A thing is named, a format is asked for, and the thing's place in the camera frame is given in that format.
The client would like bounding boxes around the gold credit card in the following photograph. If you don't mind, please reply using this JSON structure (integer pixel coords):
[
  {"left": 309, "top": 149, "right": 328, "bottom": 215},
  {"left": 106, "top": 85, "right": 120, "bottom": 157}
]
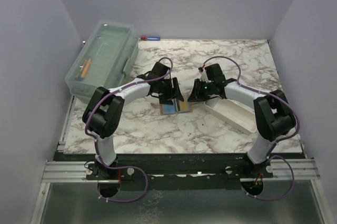
[{"left": 176, "top": 100, "right": 190, "bottom": 113}]

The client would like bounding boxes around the clear green plastic box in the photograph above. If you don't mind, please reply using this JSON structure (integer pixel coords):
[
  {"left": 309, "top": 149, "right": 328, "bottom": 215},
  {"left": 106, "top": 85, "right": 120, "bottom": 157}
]
[{"left": 65, "top": 20, "right": 139, "bottom": 104}]

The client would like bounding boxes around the red blue screwdriver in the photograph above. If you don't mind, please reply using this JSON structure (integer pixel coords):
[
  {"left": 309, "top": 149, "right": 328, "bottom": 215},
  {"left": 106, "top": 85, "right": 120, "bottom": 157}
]
[{"left": 139, "top": 36, "right": 161, "bottom": 41}]

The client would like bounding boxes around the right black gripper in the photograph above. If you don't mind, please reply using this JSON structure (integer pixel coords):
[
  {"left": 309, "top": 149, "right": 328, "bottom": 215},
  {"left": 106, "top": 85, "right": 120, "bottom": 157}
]
[{"left": 187, "top": 79, "right": 215, "bottom": 103}]

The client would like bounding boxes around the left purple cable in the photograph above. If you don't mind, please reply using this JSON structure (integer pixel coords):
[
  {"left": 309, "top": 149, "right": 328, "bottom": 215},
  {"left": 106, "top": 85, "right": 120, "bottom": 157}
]
[{"left": 84, "top": 57, "right": 173, "bottom": 203}]

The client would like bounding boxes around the white rectangular tray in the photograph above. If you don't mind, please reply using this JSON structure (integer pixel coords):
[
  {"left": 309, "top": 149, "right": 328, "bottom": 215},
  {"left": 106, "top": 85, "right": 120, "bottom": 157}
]
[{"left": 204, "top": 98, "right": 257, "bottom": 135}]

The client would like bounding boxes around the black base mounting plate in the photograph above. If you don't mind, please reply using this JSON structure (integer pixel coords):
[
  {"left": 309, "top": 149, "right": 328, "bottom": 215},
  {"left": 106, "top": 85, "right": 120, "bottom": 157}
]
[{"left": 54, "top": 152, "right": 274, "bottom": 191}]

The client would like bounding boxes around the tan leather card holder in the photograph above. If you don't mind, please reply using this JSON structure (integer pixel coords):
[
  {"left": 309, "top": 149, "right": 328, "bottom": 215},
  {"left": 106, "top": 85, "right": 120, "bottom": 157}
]
[{"left": 153, "top": 94, "right": 193, "bottom": 116}]

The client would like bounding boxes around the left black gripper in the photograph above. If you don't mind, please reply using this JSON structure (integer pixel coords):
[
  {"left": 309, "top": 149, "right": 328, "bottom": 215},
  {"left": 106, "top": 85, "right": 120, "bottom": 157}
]
[{"left": 157, "top": 78, "right": 184, "bottom": 105}]

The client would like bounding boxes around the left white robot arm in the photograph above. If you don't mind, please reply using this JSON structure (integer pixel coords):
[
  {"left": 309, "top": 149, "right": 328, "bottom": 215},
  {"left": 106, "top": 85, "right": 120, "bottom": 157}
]
[{"left": 82, "top": 60, "right": 184, "bottom": 179}]

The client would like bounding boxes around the aluminium rail frame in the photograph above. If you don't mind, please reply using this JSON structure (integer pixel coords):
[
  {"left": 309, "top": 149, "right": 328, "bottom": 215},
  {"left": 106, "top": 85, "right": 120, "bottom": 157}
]
[{"left": 42, "top": 98, "right": 320, "bottom": 184}]

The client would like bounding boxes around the orange tool inside box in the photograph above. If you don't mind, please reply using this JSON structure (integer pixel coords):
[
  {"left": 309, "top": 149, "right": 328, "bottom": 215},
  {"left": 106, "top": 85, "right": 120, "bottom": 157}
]
[{"left": 76, "top": 58, "right": 92, "bottom": 81}]

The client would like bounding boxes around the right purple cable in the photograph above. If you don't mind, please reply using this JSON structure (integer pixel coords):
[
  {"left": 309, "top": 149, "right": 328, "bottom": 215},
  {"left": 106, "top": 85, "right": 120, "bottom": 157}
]
[{"left": 201, "top": 56, "right": 301, "bottom": 201}]

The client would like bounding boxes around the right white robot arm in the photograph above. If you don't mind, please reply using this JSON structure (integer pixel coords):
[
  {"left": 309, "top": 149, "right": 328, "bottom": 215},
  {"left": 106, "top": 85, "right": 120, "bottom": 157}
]
[{"left": 187, "top": 64, "right": 297, "bottom": 178}]

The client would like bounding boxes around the purple cable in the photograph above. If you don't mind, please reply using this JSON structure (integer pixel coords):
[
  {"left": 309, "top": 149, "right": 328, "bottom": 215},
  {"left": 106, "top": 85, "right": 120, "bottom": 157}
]
[
  {"left": 84, "top": 57, "right": 173, "bottom": 203},
  {"left": 201, "top": 56, "right": 301, "bottom": 201}
]

